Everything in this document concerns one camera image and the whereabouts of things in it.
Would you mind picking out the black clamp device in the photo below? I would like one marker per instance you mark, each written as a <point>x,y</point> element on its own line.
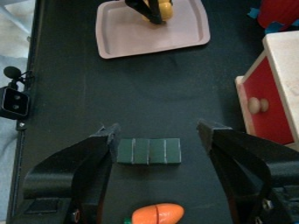
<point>13,102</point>

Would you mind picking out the orange toy carrot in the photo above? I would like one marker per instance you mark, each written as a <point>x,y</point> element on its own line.
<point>159,214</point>

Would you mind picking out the black table edge rail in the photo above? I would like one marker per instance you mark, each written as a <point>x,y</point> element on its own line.
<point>33,29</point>

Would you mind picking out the green sushi roll block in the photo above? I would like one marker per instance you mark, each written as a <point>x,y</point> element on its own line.
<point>147,151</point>

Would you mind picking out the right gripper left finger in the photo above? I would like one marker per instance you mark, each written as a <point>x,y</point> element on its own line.
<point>77,163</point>

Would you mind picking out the pink plastic tray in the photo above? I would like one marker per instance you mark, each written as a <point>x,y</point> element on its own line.
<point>128,35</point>

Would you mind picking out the yellow bell pepper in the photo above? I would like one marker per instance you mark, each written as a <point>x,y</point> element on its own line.
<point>167,10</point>

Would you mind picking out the blue tape piece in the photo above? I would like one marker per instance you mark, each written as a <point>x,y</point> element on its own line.
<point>255,12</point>
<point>273,27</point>

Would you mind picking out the wooden box with red drawer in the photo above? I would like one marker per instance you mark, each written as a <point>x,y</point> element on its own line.
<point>272,96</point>

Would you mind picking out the small black round knob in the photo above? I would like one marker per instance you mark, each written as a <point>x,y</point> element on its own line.
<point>10,72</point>

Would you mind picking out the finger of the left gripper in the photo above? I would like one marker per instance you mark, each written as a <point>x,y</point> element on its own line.
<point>141,10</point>
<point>157,11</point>

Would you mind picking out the red plastic cup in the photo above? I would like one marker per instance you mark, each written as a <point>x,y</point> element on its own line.
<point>280,11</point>

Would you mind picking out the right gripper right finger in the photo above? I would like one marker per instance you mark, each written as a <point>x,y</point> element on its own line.
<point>240,157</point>

